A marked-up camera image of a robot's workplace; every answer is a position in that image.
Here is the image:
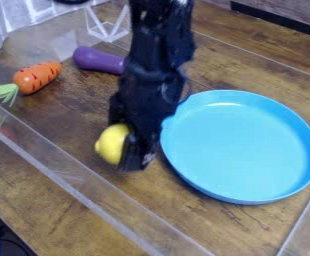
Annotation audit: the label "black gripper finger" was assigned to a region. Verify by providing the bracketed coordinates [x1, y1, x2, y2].
[118, 133, 159, 172]
[109, 94, 130, 125]

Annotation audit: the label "orange toy carrot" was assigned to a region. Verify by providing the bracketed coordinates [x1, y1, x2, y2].
[0, 61, 62, 105]

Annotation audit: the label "clear acrylic triangular bracket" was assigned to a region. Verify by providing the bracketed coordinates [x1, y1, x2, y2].
[84, 5, 130, 43]

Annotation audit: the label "purple toy eggplant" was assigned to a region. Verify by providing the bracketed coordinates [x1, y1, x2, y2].
[72, 46, 125, 75]

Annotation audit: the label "yellow toy lemon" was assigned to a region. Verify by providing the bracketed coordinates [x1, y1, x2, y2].
[95, 123, 130, 165]

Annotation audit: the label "clear acrylic barrier wall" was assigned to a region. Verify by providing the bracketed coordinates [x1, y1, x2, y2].
[0, 6, 310, 256]

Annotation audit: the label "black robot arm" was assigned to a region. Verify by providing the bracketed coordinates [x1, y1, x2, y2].
[109, 0, 197, 172]

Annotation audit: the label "grey white checkered curtain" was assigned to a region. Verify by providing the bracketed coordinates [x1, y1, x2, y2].
[0, 0, 109, 49]

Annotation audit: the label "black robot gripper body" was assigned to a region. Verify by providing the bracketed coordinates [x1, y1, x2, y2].
[118, 63, 187, 134]

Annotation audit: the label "blue round plastic tray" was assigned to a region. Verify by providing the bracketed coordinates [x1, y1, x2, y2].
[161, 90, 310, 205]

